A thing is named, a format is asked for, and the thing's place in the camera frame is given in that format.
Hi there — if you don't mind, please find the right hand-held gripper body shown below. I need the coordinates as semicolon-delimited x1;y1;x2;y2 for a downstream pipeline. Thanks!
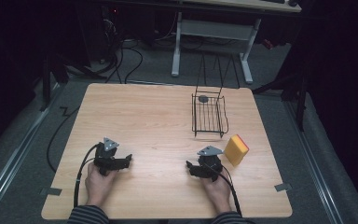
197;145;224;183

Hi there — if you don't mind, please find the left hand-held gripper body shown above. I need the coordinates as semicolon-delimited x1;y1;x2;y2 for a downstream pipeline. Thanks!
93;137;120;176

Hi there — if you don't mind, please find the yellow sponge with red edge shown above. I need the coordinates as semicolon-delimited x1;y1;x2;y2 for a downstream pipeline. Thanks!
224;133;250;167

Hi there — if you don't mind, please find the black wire rack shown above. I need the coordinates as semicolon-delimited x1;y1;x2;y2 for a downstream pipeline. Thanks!
191;52;241;139

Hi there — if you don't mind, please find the person's right hand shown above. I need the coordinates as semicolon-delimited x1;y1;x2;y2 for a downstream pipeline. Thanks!
200;174;232;215

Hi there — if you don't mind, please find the person's left hand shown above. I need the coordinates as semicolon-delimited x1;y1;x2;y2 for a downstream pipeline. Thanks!
84;163;119;206

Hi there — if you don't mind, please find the grey tape piece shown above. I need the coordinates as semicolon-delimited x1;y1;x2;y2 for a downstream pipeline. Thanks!
39;187;62;197
273;182;293;192

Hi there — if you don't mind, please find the black metal stand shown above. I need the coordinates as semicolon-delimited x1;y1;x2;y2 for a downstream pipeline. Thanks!
251;69;310;133
39;52;71;112

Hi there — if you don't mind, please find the black computer tower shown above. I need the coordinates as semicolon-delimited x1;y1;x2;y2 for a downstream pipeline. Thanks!
82;4;124;64

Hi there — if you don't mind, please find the white desk with metal legs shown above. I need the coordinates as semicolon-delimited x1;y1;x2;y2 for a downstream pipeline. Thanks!
171;0;303;86

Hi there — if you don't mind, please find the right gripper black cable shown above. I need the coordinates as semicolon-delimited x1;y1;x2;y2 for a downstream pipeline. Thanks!
211;163;243;217

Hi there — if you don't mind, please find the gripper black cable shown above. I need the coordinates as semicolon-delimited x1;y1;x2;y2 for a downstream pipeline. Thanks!
211;163;243;217
73;143;103;209

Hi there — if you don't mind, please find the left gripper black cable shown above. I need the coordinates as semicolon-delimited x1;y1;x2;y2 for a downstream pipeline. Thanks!
73;143;103;209

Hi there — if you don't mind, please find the black floor cable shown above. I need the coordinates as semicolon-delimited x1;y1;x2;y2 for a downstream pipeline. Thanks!
46;105;82;174

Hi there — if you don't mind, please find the metal floor rail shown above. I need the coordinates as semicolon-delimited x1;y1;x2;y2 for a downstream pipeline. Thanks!
283;101;346;224
0;83;63;216

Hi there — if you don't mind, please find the bundle of black cables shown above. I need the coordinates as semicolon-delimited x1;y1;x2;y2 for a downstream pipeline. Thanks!
68;18;145;85

